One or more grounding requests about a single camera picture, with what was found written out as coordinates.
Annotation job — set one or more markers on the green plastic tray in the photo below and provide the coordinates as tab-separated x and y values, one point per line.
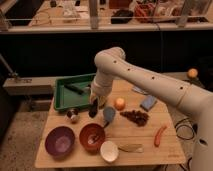
65	99

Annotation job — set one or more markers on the orange carrot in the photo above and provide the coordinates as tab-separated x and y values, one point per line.
158	135

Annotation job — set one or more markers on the red-brown bowl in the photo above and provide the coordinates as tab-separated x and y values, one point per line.
91	137

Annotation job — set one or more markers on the orange round fruit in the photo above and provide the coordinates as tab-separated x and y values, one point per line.
119	103

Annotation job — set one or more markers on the orange ball in background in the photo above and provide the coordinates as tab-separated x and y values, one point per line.
192	73

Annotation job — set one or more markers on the black marker in tray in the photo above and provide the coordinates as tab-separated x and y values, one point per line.
74	89

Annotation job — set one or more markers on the brown grape bunch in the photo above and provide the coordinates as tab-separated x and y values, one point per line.
136	116

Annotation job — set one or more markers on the purple bowl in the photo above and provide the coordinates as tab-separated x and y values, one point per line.
60	141

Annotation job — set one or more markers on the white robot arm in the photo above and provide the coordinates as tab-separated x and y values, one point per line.
189	99

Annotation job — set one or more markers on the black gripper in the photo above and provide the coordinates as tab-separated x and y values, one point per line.
93	110

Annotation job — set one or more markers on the blue sponge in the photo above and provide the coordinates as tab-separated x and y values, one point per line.
148	102

